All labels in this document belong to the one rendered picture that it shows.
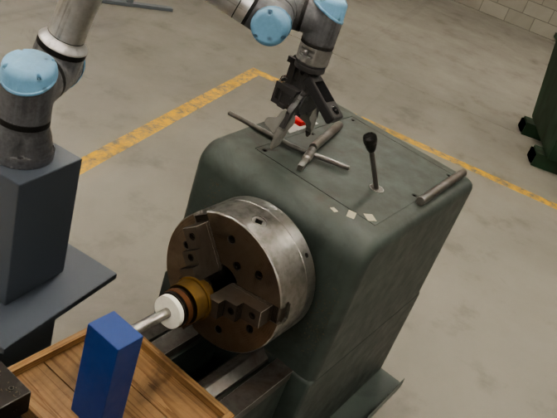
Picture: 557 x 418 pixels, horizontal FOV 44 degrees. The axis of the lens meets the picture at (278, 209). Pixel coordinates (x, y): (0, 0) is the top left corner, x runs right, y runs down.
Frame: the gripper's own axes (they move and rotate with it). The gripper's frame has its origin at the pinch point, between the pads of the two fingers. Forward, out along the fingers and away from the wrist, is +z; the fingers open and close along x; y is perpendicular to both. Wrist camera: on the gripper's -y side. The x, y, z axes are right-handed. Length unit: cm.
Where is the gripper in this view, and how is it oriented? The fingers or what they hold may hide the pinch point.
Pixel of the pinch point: (292, 144)
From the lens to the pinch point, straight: 164.0
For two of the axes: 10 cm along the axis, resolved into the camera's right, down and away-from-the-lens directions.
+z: -2.8, 8.1, 5.1
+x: -5.8, 2.7, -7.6
